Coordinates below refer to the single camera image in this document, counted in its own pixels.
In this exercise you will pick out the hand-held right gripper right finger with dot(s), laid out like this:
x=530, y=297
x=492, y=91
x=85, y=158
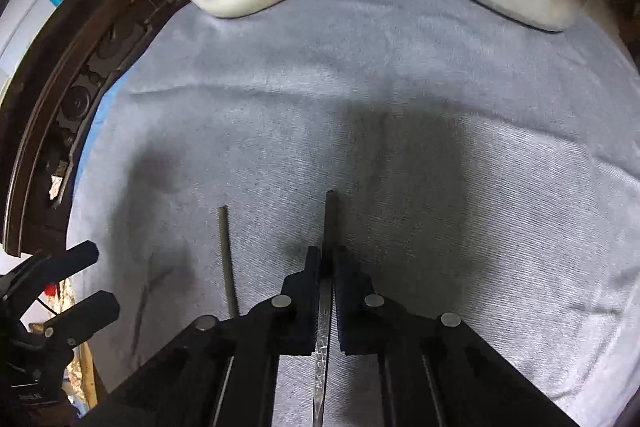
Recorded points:
x=342, y=292

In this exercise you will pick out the dark carved wooden furniture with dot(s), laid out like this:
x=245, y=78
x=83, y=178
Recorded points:
x=55, y=107

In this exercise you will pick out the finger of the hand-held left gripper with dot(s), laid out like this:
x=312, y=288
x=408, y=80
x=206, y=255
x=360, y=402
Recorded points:
x=92, y=309
x=70, y=259

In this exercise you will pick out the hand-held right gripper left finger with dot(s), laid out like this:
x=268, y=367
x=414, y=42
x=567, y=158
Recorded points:
x=310, y=292

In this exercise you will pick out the blue table cover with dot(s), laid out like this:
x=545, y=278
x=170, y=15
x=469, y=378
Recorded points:
x=92, y=127

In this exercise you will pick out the grey fuzzy table cloth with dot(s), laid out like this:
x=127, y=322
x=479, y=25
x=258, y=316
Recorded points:
x=375, y=132

